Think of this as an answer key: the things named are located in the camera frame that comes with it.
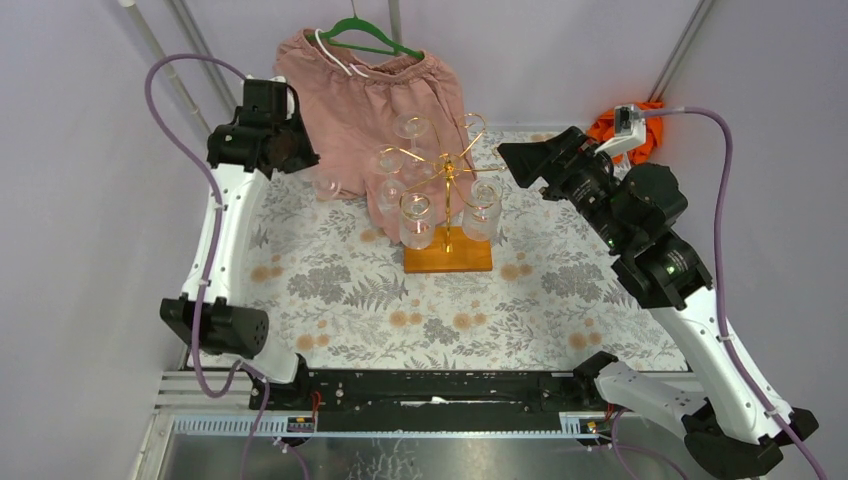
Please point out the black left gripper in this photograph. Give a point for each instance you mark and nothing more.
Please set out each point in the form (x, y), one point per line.
(285, 151)

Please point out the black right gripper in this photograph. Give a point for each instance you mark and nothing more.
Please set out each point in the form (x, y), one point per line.
(533, 160)

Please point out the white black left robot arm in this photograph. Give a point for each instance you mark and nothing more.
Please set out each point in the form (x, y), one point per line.
(211, 314)

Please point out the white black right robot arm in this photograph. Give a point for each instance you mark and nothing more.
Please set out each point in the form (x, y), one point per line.
(735, 425)

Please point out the orange wooden rack base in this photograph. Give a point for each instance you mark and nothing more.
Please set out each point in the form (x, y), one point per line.
(450, 252)

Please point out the orange cloth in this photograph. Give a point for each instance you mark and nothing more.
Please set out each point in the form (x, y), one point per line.
(603, 129)

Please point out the pink shorts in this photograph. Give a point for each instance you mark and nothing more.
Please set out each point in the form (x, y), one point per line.
(349, 108)

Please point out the green clothes hanger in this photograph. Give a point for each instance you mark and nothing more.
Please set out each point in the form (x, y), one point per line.
(354, 33)

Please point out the floral table mat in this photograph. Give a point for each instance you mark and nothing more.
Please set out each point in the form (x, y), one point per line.
(335, 291)

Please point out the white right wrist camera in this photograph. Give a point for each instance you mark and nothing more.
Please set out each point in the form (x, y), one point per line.
(630, 131)

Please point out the gold wire glass rack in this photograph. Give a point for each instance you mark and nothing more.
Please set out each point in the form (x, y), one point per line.
(448, 167)

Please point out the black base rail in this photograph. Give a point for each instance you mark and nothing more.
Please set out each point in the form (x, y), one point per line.
(434, 401)

